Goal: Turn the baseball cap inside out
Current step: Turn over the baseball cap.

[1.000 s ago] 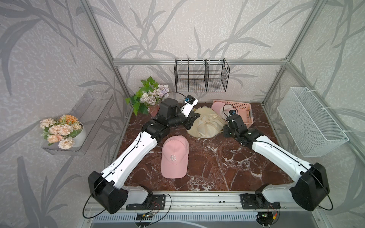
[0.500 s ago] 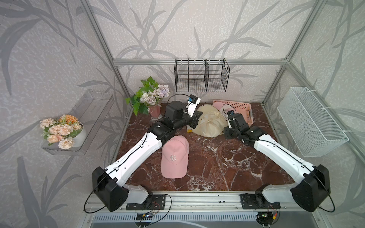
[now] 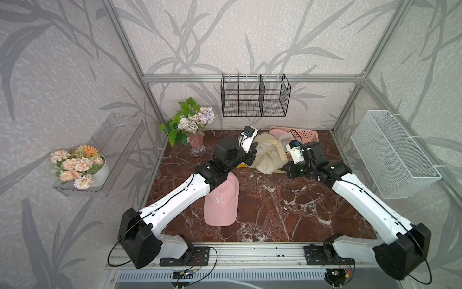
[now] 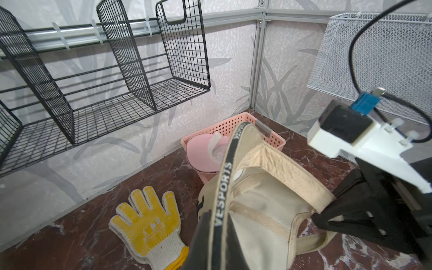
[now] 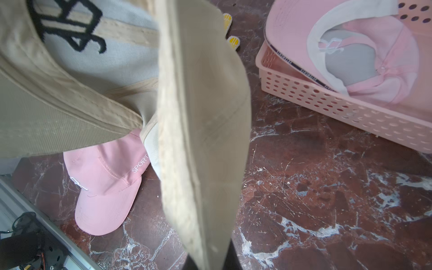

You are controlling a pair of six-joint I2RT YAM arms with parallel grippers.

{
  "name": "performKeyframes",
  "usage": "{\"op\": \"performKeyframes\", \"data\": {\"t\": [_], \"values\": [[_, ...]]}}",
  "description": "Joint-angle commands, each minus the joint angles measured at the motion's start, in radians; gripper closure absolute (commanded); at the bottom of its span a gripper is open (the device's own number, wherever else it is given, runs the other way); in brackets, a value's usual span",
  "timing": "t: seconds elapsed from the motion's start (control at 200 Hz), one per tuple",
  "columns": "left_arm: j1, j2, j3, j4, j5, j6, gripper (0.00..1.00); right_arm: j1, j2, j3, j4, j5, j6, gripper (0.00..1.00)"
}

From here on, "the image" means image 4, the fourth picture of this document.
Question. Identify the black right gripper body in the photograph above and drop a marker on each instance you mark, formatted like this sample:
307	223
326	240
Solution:
419	204

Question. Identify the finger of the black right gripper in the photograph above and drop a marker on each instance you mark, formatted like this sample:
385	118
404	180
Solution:
351	185
361	222

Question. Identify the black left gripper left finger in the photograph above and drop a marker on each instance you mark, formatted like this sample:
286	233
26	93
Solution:
200	251

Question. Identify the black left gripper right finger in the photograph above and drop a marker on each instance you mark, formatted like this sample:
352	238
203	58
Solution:
235	259

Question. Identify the beige baseball cap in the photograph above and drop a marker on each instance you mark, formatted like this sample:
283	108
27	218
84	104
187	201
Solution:
268	196

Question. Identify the pink cap in basket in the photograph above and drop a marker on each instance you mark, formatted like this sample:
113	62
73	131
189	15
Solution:
206	152

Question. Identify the yellow white work gloves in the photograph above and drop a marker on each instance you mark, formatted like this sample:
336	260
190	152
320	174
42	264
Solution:
150	229

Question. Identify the white mesh wall basket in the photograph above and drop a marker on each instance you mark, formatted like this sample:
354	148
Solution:
394	54

